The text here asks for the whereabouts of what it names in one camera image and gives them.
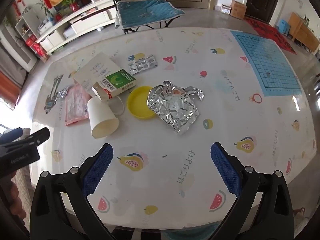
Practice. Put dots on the potted green plant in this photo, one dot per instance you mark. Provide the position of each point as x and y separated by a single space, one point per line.
73 6

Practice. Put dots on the red wall decoration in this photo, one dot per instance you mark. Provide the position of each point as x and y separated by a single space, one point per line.
20 1

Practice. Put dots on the white TV cabinet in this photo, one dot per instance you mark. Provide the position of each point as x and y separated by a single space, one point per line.
82 15

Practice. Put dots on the crumpled aluminium foil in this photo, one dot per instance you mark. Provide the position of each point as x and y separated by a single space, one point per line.
172 110

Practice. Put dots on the blue grid mat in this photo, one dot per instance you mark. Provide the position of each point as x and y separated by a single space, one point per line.
265 62

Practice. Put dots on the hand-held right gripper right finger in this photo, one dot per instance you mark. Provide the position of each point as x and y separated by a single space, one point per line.
226 170

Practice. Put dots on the blue chair cushion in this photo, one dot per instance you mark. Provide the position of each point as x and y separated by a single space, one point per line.
147 10

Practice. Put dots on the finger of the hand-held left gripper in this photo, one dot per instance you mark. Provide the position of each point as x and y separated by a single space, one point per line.
37 135
12 133

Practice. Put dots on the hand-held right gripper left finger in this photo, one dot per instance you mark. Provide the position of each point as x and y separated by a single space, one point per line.
98 170

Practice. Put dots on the large silver blister pack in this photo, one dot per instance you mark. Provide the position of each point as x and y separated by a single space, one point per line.
142 65

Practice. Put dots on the brown cardboard box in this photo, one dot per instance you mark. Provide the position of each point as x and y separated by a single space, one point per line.
237 8

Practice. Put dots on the white paper cup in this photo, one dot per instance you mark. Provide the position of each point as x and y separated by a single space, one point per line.
102 120

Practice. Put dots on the yellow plastic lid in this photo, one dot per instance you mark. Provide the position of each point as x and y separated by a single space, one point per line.
137 102

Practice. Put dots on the person's left hand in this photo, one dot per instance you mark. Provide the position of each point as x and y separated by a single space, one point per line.
15 197

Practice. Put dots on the fruit print tablecloth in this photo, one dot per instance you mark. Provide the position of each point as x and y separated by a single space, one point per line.
175 155

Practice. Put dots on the small blue box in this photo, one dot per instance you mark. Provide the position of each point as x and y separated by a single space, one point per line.
283 26

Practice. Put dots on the green and white medicine box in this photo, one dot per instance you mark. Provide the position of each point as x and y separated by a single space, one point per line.
117 80

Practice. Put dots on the pink printed packet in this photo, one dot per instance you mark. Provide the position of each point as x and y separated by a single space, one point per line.
75 105

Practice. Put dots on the beige lace cloth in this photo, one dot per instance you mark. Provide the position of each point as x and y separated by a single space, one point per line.
23 177

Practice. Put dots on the red door mat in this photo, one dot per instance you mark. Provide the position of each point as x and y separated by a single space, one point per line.
270 32

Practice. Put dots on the wooden cabinet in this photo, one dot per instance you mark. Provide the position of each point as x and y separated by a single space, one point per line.
300 30

